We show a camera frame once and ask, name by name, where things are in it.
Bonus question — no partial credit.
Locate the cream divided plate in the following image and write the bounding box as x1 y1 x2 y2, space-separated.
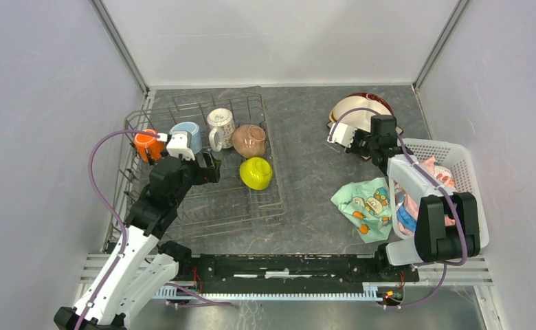
328 102 375 132

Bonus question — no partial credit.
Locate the red-rimmed beige plate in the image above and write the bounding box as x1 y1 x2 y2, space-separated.
337 93 394 116

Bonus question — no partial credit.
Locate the light blue mug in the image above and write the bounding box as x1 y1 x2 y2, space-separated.
169 122 203 154

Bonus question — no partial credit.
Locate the lime green bowl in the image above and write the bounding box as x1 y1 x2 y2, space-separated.
239 157 273 190

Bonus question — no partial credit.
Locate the white floral mug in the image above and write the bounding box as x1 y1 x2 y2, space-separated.
207 108 236 152

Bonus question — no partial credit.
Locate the orange mug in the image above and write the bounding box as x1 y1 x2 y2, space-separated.
133 134 165 164

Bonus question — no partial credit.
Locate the beige brown-rimmed bowl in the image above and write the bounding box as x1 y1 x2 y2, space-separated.
232 124 267 159

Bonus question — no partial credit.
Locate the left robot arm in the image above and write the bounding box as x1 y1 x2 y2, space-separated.
54 152 221 329

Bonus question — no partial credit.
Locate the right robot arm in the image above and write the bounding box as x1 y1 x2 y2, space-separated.
328 114 482 281

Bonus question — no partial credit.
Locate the square floral plate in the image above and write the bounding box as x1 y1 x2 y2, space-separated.
326 120 404 161

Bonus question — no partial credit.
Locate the green cartoon cloth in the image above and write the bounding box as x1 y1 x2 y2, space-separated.
331 177 392 243

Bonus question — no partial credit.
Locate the blue cloth in basket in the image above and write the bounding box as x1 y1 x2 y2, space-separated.
396 192 417 236

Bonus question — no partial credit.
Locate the pink patterned cloth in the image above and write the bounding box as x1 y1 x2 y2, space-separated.
394 156 456 220

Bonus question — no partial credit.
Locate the white plastic basket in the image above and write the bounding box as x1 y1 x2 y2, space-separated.
388 138 489 248

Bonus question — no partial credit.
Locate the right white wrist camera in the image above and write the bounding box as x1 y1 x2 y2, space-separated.
326 122 357 147

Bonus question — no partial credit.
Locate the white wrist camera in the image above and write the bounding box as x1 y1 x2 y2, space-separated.
157 131 196 161
326 122 357 147

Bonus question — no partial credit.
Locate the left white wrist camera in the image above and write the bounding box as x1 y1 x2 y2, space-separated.
157 131 196 161

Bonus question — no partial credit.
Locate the grey wire dish rack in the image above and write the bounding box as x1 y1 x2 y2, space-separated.
113 86 284 241

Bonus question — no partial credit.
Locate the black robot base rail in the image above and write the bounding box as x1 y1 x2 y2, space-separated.
155 241 420 302

